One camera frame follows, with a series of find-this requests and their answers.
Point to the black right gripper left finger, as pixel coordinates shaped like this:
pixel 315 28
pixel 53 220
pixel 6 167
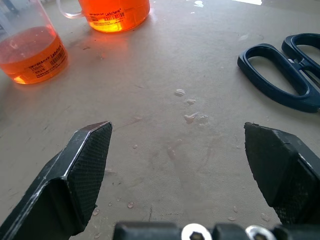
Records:
pixel 75 175

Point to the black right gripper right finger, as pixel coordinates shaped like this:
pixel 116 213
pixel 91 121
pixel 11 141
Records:
pixel 280 170

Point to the small beaker with orange liquid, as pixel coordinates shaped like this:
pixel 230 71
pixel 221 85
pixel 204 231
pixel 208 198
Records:
pixel 30 51

